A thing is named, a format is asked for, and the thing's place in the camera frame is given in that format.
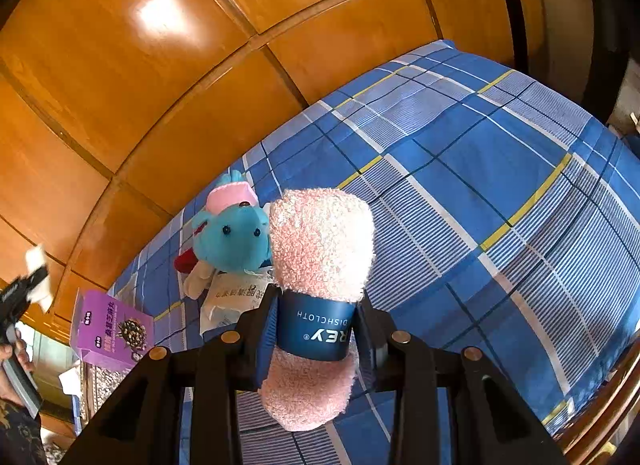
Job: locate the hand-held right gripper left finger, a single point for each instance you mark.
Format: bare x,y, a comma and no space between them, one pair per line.
265,340

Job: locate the blue plaid bed sheet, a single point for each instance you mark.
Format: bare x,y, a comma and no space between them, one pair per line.
475,170

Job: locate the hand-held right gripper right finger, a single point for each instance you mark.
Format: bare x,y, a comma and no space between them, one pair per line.
367,340

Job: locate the person's left hand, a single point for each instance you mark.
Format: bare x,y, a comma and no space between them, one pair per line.
6,352

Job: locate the wooden bed frame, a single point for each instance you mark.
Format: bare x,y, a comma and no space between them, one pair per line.
605,410

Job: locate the white tissue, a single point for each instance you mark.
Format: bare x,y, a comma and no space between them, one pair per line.
39,267

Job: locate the pink dishcloth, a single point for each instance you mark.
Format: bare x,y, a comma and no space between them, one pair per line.
320,245

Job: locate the purple cardboard box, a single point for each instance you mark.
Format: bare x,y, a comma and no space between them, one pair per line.
100,327

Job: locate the blue plush elephant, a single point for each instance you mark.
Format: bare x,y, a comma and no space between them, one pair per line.
235,237

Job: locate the red fabric bow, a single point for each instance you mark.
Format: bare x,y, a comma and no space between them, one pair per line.
184,261

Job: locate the dark patterned clothing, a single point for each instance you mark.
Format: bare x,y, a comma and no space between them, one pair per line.
20,435

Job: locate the silver ornate tissue box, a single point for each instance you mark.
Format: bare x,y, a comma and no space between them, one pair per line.
102,387

